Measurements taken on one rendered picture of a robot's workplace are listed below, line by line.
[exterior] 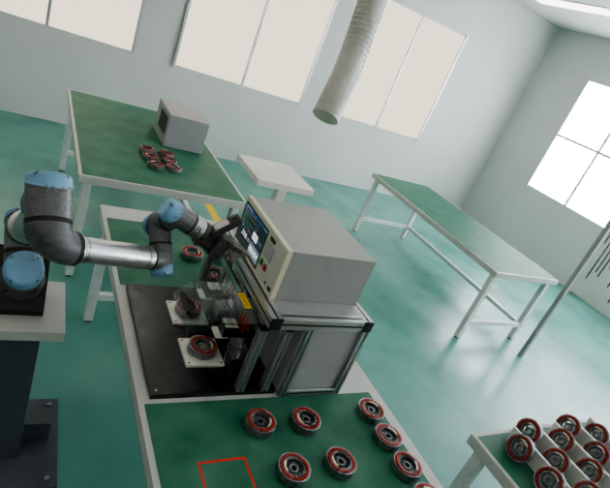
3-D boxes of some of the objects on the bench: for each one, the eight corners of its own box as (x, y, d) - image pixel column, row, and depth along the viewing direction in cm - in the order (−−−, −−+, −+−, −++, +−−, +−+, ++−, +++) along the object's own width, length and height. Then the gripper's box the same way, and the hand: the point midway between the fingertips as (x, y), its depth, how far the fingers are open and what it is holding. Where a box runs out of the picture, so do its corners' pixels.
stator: (181, 260, 248) (183, 254, 247) (178, 249, 257) (180, 243, 256) (202, 263, 254) (204, 258, 252) (199, 252, 263) (201, 246, 261)
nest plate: (185, 367, 180) (186, 365, 180) (177, 340, 192) (177, 337, 191) (224, 367, 188) (225, 364, 188) (213, 341, 200) (214, 338, 199)
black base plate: (149, 399, 164) (151, 394, 163) (125, 288, 213) (126, 283, 212) (273, 393, 189) (275, 388, 188) (227, 293, 237) (228, 289, 236)
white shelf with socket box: (232, 253, 276) (259, 179, 258) (215, 221, 304) (237, 153, 286) (287, 259, 294) (315, 191, 276) (265, 228, 322) (289, 165, 304)
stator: (304, 460, 165) (308, 452, 164) (310, 490, 156) (315, 482, 154) (272, 456, 162) (276, 448, 160) (277, 487, 152) (281, 479, 151)
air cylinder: (231, 359, 193) (235, 349, 191) (226, 347, 199) (230, 336, 197) (243, 359, 196) (248, 349, 194) (237, 347, 202) (242, 336, 199)
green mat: (184, 603, 115) (184, 602, 115) (143, 404, 162) (144, 404, 162) (459, 528, 164) (460, 528, 164) (368, 392, 211) (368, 391, 211)
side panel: (278, 397, 188) (308, 330, 175) (275, 391, 190) (305, 325, 178) (338, 393, 202) (370, 332, 190) (334, 388, 205) (366, 327, 192)
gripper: (188, 234, 170) (231, 261, 184) (194, 248, 163) (239, 275, 177) (204, 216, 169) (247, 244, 182) (211, 228, 162) (256, 258, 176)
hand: (246, 252), depth 178 cm, fingers closed
